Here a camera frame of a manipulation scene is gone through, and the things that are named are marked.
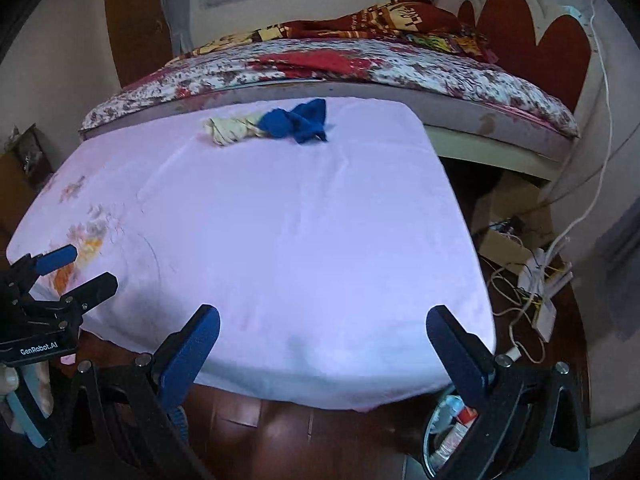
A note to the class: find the pink floral table cloth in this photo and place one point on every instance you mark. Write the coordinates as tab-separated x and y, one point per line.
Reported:
322	258

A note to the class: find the person left hand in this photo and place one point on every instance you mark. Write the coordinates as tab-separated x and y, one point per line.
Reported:
9	382

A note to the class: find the blue cloth sock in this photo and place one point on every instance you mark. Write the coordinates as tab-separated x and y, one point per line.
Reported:
304	123

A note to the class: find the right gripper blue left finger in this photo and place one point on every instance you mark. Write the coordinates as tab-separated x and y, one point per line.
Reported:
182	355

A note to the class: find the open cardboard box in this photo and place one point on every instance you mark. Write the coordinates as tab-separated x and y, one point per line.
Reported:
508	224

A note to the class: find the bed with floral sheet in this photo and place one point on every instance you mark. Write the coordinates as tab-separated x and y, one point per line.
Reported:
444	90

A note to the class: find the wooden side cabinet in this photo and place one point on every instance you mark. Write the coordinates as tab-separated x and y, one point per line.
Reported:
25	170

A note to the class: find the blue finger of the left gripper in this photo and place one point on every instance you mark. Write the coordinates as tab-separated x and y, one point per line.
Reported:
51	261
89	295

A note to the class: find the red patterned blanket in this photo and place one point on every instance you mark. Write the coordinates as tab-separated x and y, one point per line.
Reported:
416	22

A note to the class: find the black trash bucket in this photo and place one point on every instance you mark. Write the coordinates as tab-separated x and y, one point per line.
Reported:
449	422

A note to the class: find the pale yellow cloth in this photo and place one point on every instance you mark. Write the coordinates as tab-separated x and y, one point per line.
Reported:
225	131

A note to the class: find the brown wooden door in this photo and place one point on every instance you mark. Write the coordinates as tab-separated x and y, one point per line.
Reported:
139	38

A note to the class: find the red heart headboard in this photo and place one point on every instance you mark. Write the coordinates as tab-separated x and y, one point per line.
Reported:
552	50

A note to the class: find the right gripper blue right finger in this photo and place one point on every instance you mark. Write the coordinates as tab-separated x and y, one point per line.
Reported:
468	363

